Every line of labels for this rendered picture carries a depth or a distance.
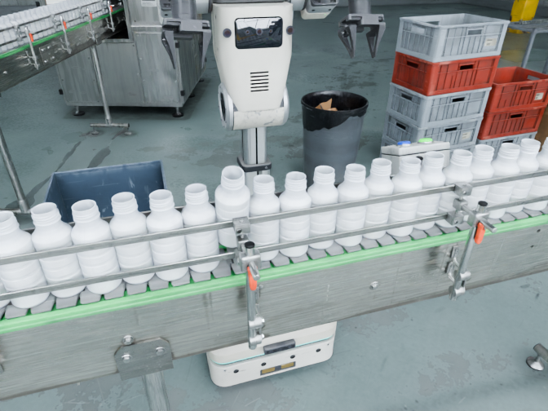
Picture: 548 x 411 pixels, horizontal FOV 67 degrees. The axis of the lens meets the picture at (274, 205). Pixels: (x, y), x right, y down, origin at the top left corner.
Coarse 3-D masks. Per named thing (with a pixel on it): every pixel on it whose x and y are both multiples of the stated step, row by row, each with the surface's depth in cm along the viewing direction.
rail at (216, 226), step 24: (408, 192) 80; (432, 192) 82; (264, 216) 73; (288, 216) 74; (432, 216) 86; (120, 240) 67; (144, 240) 68; (312, 240) 79; (0, 264) 63; (168, 264) 72; (192, 264) 74; (48, 288) 67
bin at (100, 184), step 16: (160, 160) 129; (64, 176) 123; (80, 176) 124; (96, 176) 126; (112, 176) 127; (128, 176) 128; (144, 176) 130; (160, 176) 132; (48, 192) 112; (64, 192) 125; (80, 192) 127; (96, 192) 128; (112, 192) 130; (144, 192) 133; (64, 208) 128; (112, 208) 132; (144, 208) 136
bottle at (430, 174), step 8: (432, 152) 84; (440, 152) 84; (424, 160) 84; (432, 160) 82; (440, 160) 82; (424, 168) 84; (432, 168) 82; (440, 168) 83; (424, 176) 83; (432, 176) 83; (440, 176) 83; (424, 184) 83; (432, 184) 83; (440, 184) 83; (424, 200) 85; (432, 200) 85; (424, 208) 86; (432, 208) 86; (416, 216) 88; (424, 216) 87; (416, 224) 88; (424, 224) 88; (432, 224) 89
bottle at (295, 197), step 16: (288, 176) 75; (304, 176) 75; (288, 192) 75; (304, 192) 75; (288, 208) 75; (304, 208) 75; (288, 224) 77; (304, 224) 77; (288, 240) 79; (288, 256) 81
